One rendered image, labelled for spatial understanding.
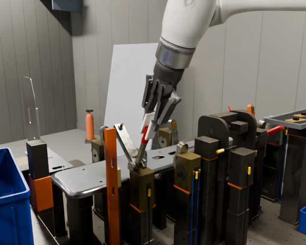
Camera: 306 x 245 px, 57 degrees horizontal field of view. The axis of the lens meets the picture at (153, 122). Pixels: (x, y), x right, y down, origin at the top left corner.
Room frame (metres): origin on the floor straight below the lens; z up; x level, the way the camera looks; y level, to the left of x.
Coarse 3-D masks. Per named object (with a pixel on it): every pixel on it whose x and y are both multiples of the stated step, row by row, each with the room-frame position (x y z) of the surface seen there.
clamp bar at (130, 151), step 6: (114, 126) 0.92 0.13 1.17; (120, 126) 0.91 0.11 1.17; (120, 132) 0.90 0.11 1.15; (126, 132) 0.91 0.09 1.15; (120, 138) 0.89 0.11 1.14; (126, 138) 0.89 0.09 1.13; (120, 144) 0.89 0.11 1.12; (126, 144) 0.87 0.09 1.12; (132, 144) 0.88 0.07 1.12; (126, 150) 0.86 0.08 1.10; (132, 150) 0.87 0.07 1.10; (126, 156) 0.86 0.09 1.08; (132, 156) 0.85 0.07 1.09
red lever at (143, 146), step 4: (144, 132) 0.80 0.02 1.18; (144, 136) 0.80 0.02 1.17; (144, 140) 0.80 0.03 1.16; (148, 140) 0.81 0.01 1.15; (140, 144) 0.82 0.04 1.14; (144, 144) 0.81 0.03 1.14; (140, 148) 0.82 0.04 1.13; (144, 148) 0.82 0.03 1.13; (140, 152) 0.82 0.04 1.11; (140, 156) 0.82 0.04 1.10; (136, 160) 0.83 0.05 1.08; (140, 160) 0.83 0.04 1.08; (136, 164) 0.83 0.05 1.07; (140, 164) 0.85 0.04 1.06
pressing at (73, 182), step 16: (176, 144) 1.26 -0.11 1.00; (192, 144) 1.25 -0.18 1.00; (160, 160) 1.04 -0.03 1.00; (64, 176) 0.89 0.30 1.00; (80, 176) 0.89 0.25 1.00; (96, 176) 0.89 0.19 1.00; (128, 176) 0.89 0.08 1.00; (64, 192) 0.80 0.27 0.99; (80, 192) 0.77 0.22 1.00; (96, 192) 0.79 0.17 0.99
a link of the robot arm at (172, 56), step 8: (160, 40) 0.69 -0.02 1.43; (160, 48) 0.69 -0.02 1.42; (168, 48) 0.67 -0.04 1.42; (176, 48) 0.66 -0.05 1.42; (184, 48) 0.67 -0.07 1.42; (160, 56) 0.69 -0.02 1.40; (168, 56) 0.67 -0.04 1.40; (176, 56) 0.67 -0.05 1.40; (184, 56) 0.67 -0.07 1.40; (192, 56) 0.70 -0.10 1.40; (168, 64) 0.68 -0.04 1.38; (176, 64) 0.68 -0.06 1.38; (184, 64) 0.69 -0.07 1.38
